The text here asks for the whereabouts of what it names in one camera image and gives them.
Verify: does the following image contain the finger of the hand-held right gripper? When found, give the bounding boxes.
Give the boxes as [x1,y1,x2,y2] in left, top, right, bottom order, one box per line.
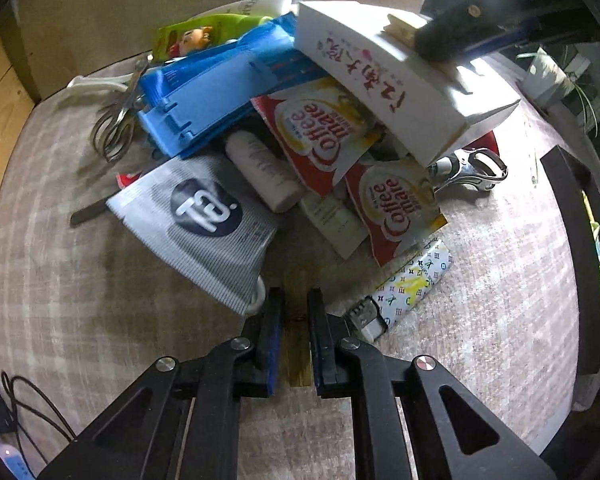
[414,0,537,61]

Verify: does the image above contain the large white cardboard box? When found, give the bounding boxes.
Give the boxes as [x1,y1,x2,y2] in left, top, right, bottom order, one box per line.
[294,1,522,167]

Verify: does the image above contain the brown cabinet panel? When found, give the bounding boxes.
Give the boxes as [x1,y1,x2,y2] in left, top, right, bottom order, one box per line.
[15,0,443,106]

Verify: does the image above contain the black storage tray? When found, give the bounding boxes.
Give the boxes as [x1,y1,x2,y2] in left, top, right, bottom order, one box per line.
[540,145,600,411]

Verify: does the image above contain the blue plastic folder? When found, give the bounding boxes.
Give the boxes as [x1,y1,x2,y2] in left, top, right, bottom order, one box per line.
[137,10,326,158]

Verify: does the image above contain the white power strip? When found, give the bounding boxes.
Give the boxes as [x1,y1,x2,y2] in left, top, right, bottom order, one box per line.
[0,437,33,480]

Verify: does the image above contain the potted plant grey pot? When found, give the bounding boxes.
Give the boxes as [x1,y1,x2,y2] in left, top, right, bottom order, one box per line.
[515,42,600,171]

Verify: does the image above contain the green snack packet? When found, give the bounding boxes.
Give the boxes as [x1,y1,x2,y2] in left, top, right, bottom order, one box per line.
[152,12,276,61]

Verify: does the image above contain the white plastic handle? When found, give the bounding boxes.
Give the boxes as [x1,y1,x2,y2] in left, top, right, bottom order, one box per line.
[66,72,131,98]

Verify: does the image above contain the red yellow creamer packet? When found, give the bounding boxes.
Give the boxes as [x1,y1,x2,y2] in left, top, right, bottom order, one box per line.
[344,157,448,268]
[250,77,386,198]

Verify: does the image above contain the white plastic bottle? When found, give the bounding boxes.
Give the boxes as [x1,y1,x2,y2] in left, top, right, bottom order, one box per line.
[224,130,303,212]

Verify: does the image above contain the grey mask packet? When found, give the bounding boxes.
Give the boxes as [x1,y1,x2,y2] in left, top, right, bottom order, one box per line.
[105,152,281,316]

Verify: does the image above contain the patterned lighter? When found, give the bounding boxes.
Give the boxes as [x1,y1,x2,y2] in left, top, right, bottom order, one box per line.
[346,237,454,343]

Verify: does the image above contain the pale cream sachet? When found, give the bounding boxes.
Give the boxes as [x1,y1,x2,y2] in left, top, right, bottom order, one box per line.
[300,192,371,259]

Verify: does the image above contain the black nail file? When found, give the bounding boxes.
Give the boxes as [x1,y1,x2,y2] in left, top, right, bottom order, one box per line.
[70,197,113,227]

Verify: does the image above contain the white tube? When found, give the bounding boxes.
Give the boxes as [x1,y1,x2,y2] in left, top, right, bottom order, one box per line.
[200,0,306,23]

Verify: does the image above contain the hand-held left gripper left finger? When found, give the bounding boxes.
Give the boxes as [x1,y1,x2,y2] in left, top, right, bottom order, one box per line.
[37,287,285,480]

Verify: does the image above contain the plaid covered desktop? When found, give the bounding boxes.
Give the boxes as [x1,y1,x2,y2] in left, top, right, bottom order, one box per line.
[0,50,600,480]

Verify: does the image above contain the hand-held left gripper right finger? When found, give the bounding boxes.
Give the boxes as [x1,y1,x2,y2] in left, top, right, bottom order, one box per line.
[307,287,558,480]

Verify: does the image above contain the metal scissors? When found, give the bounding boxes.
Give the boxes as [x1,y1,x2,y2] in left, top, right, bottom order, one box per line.
[91,57,151,163]

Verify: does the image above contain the silver metal tool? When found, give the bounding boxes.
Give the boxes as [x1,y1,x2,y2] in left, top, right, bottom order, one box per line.
[430,146,509,193]

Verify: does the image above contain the black cable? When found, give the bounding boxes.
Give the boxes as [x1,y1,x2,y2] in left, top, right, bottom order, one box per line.
[0,370,78,466]

